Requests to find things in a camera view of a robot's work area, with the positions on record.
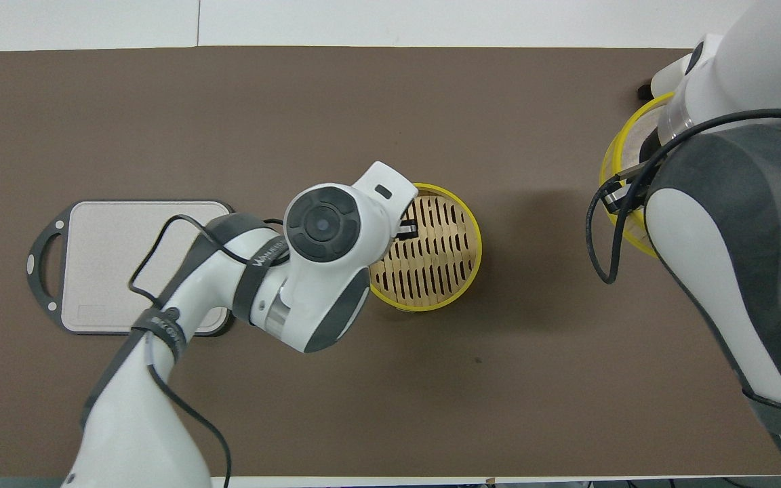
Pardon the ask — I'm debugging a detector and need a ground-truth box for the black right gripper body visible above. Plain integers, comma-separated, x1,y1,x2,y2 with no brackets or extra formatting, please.
640,127,668,163

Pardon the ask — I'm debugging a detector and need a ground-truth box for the yellow bamboo steamer basket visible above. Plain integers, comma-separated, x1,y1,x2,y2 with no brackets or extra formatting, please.
367,182,483,313
599,91,677,260

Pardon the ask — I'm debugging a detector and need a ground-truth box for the brown table mat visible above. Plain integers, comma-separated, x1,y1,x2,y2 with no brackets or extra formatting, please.
0,45,781,479

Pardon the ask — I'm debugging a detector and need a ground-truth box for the grey cutting board black rim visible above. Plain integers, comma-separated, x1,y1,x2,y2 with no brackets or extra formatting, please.
26,199,237,338

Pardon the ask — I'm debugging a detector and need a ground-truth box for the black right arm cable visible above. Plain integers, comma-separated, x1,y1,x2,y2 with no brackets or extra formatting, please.
586,108,781,285

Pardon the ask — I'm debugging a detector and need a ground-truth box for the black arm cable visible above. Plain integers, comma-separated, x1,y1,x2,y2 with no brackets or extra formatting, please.
586,108,781,285
128,214,289,488

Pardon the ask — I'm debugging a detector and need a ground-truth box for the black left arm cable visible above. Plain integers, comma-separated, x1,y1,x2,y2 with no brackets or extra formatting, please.
128,214,289,488

